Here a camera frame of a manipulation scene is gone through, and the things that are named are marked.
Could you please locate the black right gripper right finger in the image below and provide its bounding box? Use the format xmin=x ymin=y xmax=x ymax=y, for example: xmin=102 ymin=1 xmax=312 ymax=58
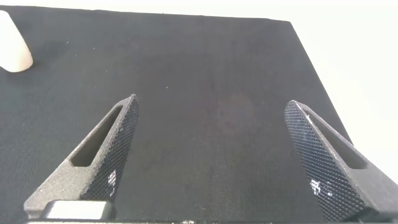
xmin=284 ymin=100 xmax=398 ymax=223

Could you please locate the cream plastic cup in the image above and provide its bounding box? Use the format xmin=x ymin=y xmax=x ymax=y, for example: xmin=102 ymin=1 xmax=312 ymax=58
xmin=0 ymin=10 xmax=34 ymax=73

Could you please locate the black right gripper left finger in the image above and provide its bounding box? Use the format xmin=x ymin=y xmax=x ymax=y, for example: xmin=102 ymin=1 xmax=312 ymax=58
xmin=24 ymin=93 xmax=140 ymax=219

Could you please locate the black table cloth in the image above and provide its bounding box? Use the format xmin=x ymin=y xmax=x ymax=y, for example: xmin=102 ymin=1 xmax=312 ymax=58
xmin=0 ymin=4 xmax=354 ymax=223

